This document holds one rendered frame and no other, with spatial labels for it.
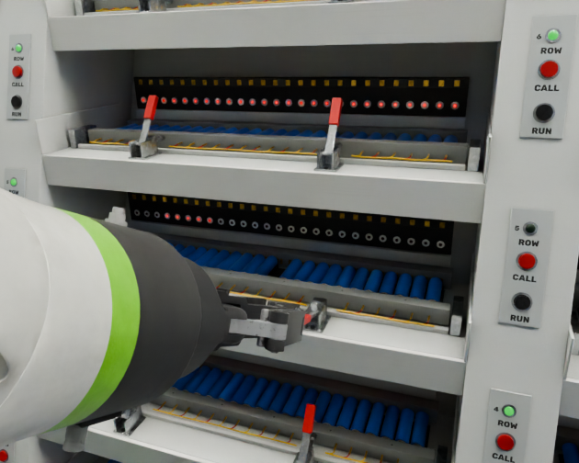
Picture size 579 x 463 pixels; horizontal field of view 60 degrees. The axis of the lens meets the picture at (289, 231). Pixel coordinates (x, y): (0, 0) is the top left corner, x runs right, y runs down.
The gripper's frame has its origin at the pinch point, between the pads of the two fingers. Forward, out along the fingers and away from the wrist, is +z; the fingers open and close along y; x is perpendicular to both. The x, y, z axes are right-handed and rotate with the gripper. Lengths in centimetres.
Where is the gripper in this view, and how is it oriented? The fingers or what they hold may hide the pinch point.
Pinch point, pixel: (265, 316)
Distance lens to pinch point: 46.8
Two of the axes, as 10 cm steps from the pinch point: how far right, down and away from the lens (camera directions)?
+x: 1.5, -9.8, 1.1
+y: 9.4, 1.0, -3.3
